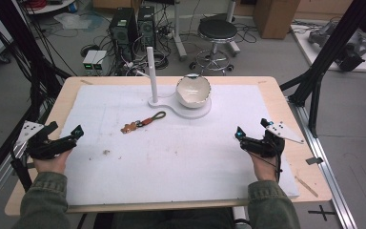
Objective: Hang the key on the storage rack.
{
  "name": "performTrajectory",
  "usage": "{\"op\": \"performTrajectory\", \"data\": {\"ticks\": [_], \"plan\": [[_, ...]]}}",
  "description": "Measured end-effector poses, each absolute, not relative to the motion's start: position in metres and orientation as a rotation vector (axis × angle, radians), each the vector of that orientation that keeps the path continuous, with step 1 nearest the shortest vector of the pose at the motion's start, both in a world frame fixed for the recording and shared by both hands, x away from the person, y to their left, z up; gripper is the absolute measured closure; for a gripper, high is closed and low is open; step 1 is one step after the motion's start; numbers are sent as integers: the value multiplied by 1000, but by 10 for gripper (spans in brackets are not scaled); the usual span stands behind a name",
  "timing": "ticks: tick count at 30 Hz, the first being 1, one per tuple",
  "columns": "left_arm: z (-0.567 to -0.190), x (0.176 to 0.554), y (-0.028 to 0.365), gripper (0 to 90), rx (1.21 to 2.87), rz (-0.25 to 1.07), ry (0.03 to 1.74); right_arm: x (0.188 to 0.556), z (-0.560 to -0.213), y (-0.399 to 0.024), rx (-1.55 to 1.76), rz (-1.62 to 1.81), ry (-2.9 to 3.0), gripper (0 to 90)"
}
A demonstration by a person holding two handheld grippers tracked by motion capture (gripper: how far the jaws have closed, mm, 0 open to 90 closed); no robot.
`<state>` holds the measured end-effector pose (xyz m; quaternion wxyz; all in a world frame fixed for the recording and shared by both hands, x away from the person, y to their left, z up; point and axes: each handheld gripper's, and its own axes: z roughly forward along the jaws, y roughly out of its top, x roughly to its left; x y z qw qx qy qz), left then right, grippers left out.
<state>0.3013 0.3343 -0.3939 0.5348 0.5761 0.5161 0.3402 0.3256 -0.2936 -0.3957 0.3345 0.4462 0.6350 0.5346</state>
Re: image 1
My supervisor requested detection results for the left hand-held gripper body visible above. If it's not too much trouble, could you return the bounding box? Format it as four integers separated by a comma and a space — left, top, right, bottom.
15, 120, 78, 160

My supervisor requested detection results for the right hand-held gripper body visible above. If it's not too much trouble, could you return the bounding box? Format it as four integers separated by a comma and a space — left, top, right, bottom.
239, 121, 306, 159

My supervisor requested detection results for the white ceramic bowl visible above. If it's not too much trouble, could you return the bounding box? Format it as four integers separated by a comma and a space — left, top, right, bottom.
174, 73, 213, 110

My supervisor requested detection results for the orange strap keychain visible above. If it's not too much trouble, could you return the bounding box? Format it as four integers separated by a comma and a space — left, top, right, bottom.
120, 110, 168, 135

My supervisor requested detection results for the person's left hand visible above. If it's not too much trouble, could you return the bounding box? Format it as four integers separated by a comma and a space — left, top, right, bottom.
31, 148, 73, 176

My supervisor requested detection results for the person's right hand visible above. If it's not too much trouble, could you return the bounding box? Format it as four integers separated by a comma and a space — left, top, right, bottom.
249, 151, 281, 183

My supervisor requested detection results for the wooden table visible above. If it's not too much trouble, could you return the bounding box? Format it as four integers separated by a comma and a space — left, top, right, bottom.
4, 74, 334, 218

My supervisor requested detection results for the black clip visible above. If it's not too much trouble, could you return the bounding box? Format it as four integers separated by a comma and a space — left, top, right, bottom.
305, 156, 325, 166

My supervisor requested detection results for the thin wooden stick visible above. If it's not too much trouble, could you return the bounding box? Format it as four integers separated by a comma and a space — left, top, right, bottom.
294, 175, 319, 198

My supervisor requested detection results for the white power supply box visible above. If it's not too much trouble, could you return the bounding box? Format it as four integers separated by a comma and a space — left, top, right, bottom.
82, 49, 98, 72
91, 50, 109, 72

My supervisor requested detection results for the white paper mat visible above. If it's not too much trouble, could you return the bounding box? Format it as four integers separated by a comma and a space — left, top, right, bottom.
58, 83, 301, 207

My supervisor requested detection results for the white table leg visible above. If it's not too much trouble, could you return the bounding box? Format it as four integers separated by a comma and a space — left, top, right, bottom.
172, 0, 189, 62
224, 0, 241, 55

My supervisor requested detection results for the black round stool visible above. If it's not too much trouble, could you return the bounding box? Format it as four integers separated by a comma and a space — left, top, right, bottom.
188, 18, 239, 76

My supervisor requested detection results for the brown wooden cabinet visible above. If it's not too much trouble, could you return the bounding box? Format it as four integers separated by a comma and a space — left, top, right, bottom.
253, 0, 301, 40

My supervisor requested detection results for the clear plastic sheet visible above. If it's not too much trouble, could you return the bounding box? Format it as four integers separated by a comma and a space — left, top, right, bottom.
53, 11, 93, 31

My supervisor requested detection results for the large black computer tower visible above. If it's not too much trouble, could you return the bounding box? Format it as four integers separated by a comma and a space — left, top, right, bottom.
109, 7, 140, 64

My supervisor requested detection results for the grey machine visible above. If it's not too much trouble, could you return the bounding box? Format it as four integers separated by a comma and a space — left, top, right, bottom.
307, 21, 366, 73

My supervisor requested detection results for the round white table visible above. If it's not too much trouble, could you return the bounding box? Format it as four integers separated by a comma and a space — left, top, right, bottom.
21, 0, 77, 15

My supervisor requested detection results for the small black computer tower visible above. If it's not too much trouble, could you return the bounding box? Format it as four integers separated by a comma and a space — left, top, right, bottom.
136, 5, 157, 50

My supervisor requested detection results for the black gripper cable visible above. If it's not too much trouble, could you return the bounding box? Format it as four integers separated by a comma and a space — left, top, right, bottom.
250, 148, 284, 183

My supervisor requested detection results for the aluminium rail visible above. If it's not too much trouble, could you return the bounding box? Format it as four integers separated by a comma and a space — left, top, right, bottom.
0, 104, 55, 218
287, 94, 359, 229

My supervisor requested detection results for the coil of black cable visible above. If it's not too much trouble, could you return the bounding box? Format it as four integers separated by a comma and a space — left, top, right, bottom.
80, 44, 101, 58

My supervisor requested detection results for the white cable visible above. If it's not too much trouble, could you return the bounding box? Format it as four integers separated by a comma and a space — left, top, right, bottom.
125, 61, 153, 79

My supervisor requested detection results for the black metal frame strut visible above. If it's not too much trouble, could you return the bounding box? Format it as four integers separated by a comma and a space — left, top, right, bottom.
278, 0, 366, 138
0, 0, 72, 193

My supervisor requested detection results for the white stand with post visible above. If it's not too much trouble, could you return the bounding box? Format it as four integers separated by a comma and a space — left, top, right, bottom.
145, 46, 213, 120

